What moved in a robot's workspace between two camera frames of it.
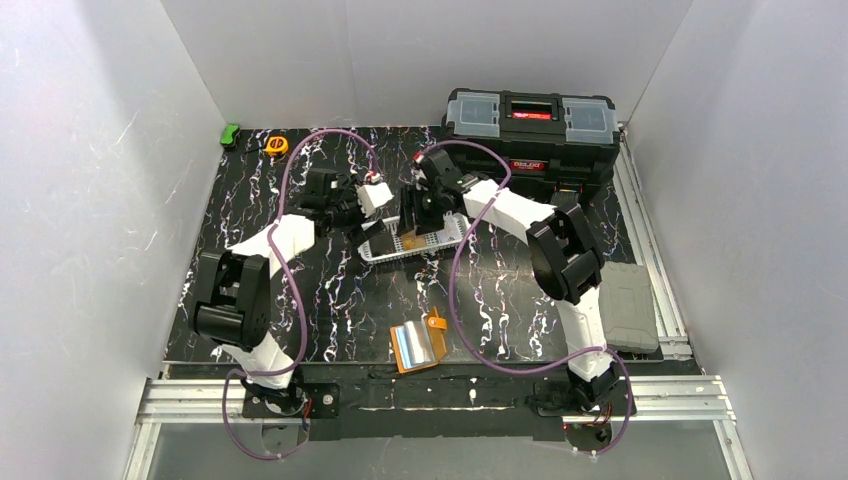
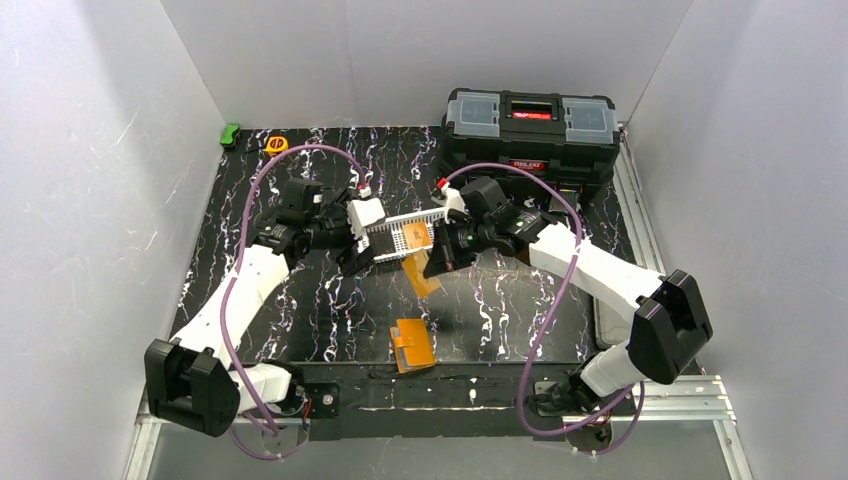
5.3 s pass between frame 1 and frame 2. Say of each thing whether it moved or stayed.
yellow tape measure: stayed
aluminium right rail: stayed
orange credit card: moved
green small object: stayed
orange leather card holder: moved
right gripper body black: moved
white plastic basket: stayed
